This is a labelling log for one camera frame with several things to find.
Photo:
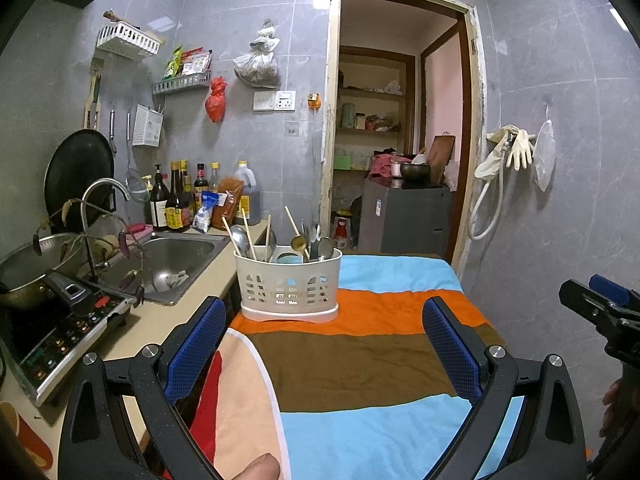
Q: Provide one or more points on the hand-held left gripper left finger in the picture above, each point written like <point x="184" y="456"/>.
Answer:
<point x="197" y="347"/>

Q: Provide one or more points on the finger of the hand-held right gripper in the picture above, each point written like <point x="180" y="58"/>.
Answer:
<point x="607" y="286"/>
<point x="580" y="295"/>

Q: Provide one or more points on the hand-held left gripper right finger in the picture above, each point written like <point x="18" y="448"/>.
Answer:
<point x="452" y="352"/>

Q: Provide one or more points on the large silver spoon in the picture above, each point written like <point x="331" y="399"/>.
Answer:
<point x="241" y="241"/>

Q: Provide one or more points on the gold spoon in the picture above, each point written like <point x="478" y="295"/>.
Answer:
<point x="299" y="244"/>

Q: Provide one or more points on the white plastic utensil basket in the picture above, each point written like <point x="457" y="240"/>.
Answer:
<point x="320" y="267"/>

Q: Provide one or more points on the silver table knife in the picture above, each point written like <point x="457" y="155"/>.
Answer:
<point x="315" y="240"/>

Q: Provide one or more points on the person's right hand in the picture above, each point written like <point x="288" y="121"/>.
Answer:
<point x="612" y="405"/>

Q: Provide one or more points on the person's left hand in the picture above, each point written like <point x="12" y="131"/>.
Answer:
<point x="257" y="467"/>

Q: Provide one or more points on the beige kitchen counter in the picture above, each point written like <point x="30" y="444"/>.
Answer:
<point x="170" y="320"/>

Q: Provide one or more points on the grey rag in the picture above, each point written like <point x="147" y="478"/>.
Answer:
<point x="172" y="279"/>

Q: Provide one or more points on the stainless steel sink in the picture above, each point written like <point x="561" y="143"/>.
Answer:
<point x="185" y="255"/>

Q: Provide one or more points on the striped colourful blanket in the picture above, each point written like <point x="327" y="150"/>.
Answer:
<point x="350" y="360"/>

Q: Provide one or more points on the dried twig with purple leaves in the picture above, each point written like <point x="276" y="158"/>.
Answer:
<point x="123" y="242"/>

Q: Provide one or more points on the blue and white bag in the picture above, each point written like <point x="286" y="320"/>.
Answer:
<point x="205" y="217"/>

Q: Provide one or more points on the induction cooker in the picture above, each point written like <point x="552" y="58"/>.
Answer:
<point x="65" y="345"/>

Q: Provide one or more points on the yellowish sponge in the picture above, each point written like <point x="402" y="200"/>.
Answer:
<point x="106" y="249"/>

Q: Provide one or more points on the soy sauce bottle yellow label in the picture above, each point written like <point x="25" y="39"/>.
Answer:
<point x="176" y="212"/>

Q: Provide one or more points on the hanging clear plastic bag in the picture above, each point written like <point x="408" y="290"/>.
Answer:
<point x="545" y="157"/>

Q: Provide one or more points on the dark bottle with black pump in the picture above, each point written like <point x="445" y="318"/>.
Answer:
<point x="160" y="207"/>

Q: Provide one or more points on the bag of red chili powder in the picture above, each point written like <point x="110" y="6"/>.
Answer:
<point x="227" y="202"/>

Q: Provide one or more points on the green bottle with yellow pump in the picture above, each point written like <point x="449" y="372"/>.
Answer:
<point x="147" y="205"/>

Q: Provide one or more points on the large oil jug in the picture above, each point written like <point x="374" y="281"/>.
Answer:
<point x="250" y="200"/>

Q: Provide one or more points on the cream rubber glove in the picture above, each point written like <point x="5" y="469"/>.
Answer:
<point x="522" y="147"/>
<point x="489" y="165"/>

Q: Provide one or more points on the dark bottle with gold cap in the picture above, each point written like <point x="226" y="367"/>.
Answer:
<point x="187" y="187"/>

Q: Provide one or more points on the red and white bottle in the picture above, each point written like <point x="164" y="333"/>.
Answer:
<point x="341" y="235"/>

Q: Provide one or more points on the dark bottle with red cap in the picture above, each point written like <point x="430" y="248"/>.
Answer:
<point x="200" y="185"/>

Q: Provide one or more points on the clear bottle with yellow cap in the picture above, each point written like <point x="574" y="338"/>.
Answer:
<point x="215" y="177"/>

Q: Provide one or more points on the hanging mesh strainer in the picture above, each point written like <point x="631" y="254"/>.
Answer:
<point x="136" y="180"/>

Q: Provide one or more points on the dark metal bowl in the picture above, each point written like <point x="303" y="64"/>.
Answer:
<point x="415" y="171"/>

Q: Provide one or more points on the curved steel faucet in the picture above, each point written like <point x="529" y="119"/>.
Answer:
<point x="97" y="186"/>

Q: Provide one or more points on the orange slipper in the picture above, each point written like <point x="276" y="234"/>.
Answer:
<point x="30" y="440"/>

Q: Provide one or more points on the white cup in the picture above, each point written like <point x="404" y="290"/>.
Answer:
<point x="397" y="169"/>

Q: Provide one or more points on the brown wooden cutting board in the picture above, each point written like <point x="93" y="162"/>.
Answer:
<point x="442" y="157"/>

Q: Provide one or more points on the pink cloth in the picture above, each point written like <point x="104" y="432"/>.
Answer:
<point x="382" y="165"/>

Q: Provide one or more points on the black round pan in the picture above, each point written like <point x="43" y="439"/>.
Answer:
<point x="77" y="175"/>

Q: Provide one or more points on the hanging metal utensil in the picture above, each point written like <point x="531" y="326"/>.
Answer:
<point x="112" y="127"/>

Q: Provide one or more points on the red plastic bag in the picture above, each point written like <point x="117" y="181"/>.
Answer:
<point x="216" y="105"/>

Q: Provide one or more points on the green canister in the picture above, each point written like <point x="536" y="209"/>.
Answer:
<point x="348" y="115"/>

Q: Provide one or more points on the hanging wooden kitchen tool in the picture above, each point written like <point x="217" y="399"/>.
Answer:
<point x="92" y="105"/>

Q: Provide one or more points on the wooden storage shelf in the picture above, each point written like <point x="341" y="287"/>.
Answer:
<point x="370" y="91"/>

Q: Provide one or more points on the white seasoning packet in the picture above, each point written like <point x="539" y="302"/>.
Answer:
<point x="196" y="66"/>

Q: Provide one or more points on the green seasoning packet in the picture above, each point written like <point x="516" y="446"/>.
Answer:
<point x="173" y="65"/>

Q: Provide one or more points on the clear bag of dried goods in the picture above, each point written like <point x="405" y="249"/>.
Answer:
<point x="257" y="70"/>

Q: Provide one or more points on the red seasoning packet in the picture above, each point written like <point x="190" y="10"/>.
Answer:
<point x="196" y="54"/>

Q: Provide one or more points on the metal wall hook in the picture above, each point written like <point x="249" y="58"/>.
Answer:
<point x="547" y="104"/>

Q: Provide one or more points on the white perforated wall holder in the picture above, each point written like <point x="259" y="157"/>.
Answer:
<point x="147" y="127"/>

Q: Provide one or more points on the white wall switch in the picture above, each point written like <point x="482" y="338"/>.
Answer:
<point x="264" y="101"/>

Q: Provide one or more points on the white wall socket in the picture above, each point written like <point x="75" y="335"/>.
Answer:
<point x="285" y="100"/>

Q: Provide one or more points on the metal wall shelf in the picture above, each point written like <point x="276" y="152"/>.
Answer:
<point x="182" y="83"/>

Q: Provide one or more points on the orange wall plug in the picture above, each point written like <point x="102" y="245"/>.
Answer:
<point x="314" y="102"/>

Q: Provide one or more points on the wooden door frame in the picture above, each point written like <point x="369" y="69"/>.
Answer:
<point x="330" y="110"/>

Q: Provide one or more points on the white slotted wall basket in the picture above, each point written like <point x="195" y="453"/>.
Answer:
<point x="125" y="40"/>

